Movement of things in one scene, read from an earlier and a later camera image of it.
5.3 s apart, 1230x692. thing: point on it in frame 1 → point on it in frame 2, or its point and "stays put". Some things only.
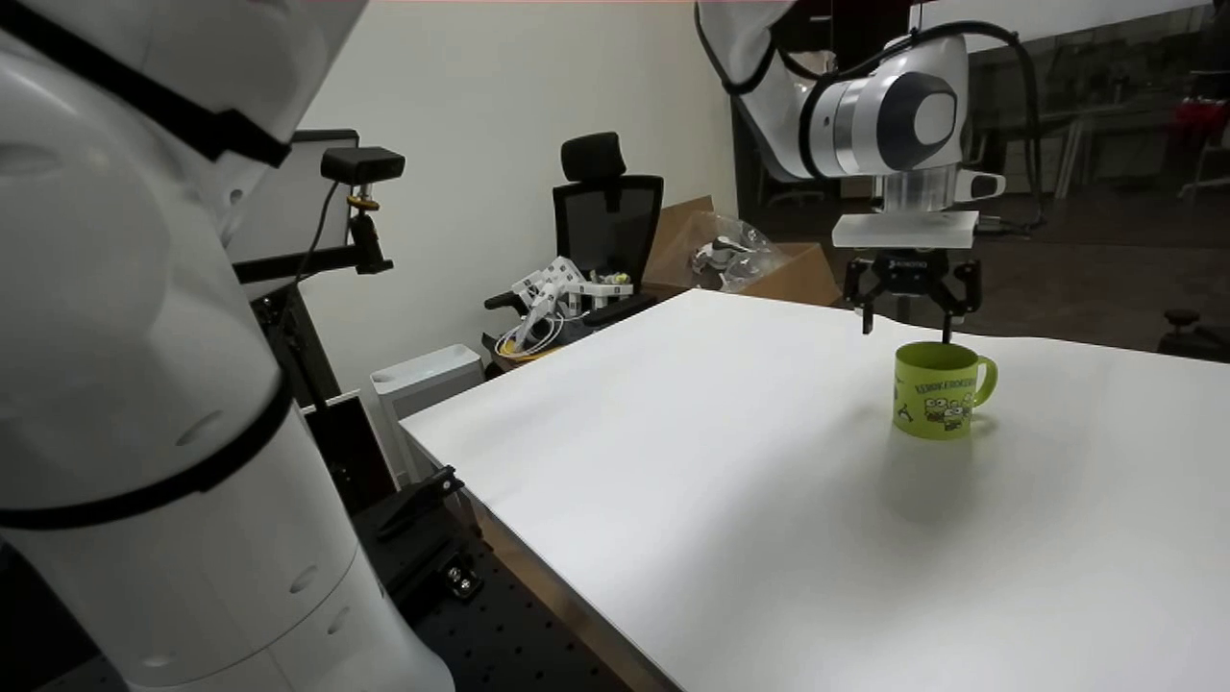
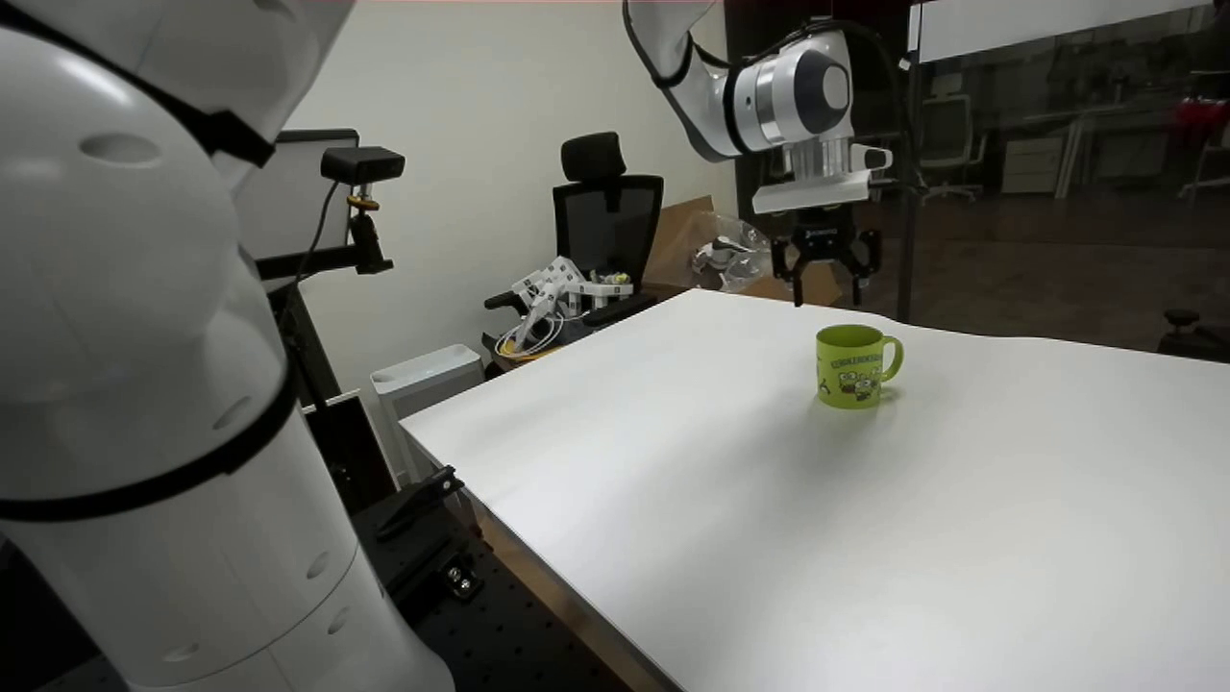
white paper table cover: x=711 y=492 stays put
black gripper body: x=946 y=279 → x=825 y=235
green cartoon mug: x=937 y=386 → x=852 y=363
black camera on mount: x=364 y=167 stays put
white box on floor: x=427 y=378 stays put
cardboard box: x=687 y=230 stays put
